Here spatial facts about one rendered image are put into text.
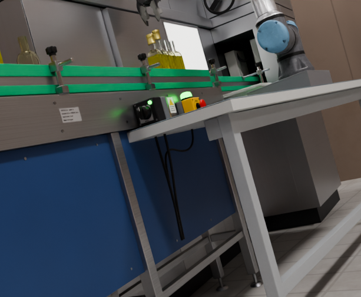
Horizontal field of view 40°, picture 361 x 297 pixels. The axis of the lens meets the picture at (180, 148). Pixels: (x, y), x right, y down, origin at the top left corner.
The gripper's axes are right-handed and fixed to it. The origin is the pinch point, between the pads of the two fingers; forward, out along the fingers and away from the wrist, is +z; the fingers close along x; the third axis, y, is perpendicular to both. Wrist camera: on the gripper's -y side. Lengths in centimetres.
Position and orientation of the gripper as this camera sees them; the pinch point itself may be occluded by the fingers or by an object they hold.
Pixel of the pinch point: (151, 20)
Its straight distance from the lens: 226.0
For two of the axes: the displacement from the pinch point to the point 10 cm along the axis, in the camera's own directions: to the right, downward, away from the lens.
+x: -8.5, 2.4, 4.7
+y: 4.5, -1.2, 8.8
